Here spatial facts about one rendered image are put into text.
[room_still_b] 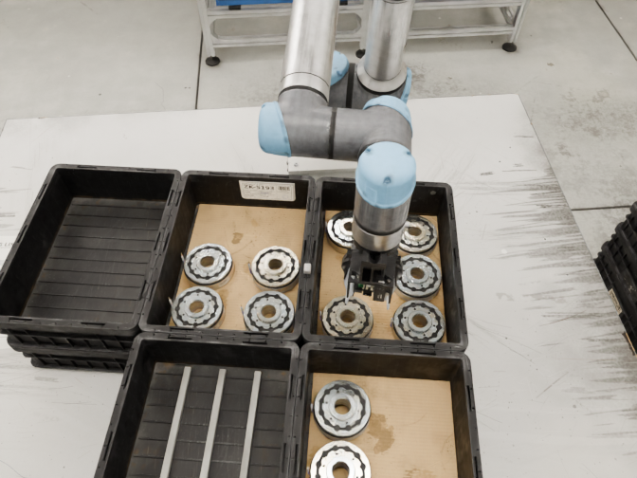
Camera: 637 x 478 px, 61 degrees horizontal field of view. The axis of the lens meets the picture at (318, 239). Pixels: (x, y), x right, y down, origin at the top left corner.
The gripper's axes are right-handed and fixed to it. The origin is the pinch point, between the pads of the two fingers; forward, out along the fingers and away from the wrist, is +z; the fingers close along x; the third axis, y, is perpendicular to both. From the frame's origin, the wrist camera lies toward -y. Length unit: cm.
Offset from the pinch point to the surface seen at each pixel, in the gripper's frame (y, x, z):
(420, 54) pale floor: -214, 13, 97
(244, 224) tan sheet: -21.5, -30.1, 14.3
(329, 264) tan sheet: -13.8, -9.0, 14.4
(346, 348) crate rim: 9.7, -2.6, 4.7
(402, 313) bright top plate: -2.6, 7.3, 11.5
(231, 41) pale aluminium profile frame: -190, -86, 83
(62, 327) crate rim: 14, -54, 5
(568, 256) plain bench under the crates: -34, 49, 27
